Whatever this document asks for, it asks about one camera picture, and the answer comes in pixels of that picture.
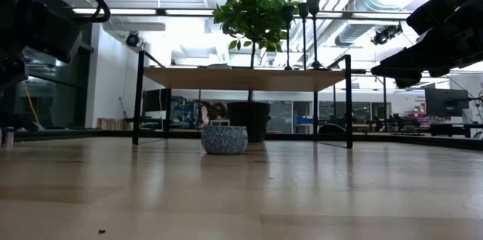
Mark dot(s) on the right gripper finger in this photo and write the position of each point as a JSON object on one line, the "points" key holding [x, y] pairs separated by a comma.
{"points": [[415, 60], [409, 82]]}

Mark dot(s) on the grey speckled ceramic bowl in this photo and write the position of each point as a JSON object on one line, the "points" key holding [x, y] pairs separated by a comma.
{"points": [[224, 140]]}

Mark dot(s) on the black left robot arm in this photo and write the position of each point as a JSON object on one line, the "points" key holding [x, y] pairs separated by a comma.
{"points": [[45, 28]]}

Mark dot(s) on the black ceiling-mounted device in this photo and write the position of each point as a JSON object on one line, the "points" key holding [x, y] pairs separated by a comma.
{"points": [[385, 35]]}

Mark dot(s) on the black computer monitor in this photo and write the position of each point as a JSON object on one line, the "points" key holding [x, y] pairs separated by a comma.
{"points": [[447, 102]]}

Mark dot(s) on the dark office desk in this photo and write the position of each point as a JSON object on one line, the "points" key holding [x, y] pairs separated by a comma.
{"points": [[456, 130]]}

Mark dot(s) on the black office chair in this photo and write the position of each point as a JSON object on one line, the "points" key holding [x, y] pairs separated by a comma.
{"points": [[332, 128]]}

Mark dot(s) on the potted green ficus plant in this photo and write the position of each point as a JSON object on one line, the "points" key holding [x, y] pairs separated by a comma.
{"points": [[256, 10]]}

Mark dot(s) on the person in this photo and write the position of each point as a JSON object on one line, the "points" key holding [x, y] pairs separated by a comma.
{"points": [[213, 111]]}

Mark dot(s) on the ceiling light strip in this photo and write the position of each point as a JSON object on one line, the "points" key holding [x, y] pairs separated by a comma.
{"points": [[124, 11]]}

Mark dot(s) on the small silver cylinder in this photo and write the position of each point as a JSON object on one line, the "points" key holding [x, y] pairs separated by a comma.
{"points": [[9, 138]]}

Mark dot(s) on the black metal rig frame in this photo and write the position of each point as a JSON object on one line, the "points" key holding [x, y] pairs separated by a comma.
{"points": [[415, 141]]}

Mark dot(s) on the wooden riser shelf dark frame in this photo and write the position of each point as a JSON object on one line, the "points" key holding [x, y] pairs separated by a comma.
{"points": [[245, 79]]}

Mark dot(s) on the wall-mounted security camera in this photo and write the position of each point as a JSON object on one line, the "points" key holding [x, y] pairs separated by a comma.
{"points": [[132, 40]]}

